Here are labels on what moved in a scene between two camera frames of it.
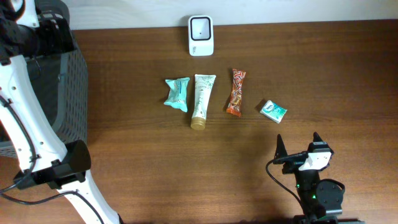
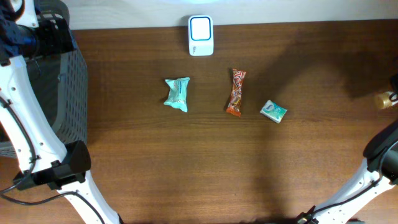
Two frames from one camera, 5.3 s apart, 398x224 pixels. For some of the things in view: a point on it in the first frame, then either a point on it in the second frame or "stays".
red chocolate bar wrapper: [235, 106] stays
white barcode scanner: [201, 37] stays
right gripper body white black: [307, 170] to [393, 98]
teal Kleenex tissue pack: [273, 110] stays
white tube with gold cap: [203, 87] to [384, 101]
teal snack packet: [177, 97] stays
